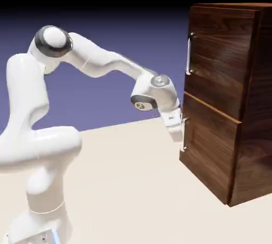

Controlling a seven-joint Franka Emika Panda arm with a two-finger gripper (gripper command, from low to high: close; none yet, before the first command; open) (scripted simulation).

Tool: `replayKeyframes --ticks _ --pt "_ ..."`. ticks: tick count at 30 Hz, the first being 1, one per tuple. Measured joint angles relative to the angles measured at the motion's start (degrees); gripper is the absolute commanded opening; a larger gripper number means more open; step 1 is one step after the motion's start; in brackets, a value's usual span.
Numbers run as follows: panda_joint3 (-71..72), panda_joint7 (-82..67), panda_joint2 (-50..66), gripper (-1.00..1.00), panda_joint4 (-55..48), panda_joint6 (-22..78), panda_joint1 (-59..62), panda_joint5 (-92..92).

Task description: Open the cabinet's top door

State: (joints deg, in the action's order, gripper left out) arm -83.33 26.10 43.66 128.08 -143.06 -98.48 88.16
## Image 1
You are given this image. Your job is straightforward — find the long silver door handle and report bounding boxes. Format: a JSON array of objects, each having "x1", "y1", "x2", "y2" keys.
[{"x1": 185, "y1": 32, "x2": 198, "y2": 75}]

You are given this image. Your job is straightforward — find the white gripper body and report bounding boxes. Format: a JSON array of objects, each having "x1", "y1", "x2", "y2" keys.
[{"x1": 165, "y1": 122, "x2": 185, "y2": 150}]

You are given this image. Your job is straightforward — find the small dark wood cabinet door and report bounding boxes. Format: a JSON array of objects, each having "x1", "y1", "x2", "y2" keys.
[{"x1": 178, "y1": 92, "x2": 242, "y2": 206}]

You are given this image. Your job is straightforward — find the short silver door handle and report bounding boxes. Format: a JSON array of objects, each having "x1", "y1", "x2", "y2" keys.
[{"x1": 180, "y1": 116, "x2": 189, "y2": 153}]

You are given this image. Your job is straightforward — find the dark wood cabinet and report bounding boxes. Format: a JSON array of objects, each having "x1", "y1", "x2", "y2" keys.
[{"x1": 178, "y1": 3, "x2": 272, "y2": 207}]

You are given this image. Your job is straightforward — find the large dark wood cabinet door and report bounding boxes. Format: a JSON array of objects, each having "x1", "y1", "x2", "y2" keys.
[{"x1": 184, "y1": 5, "x2": 261, "y2": 121}]

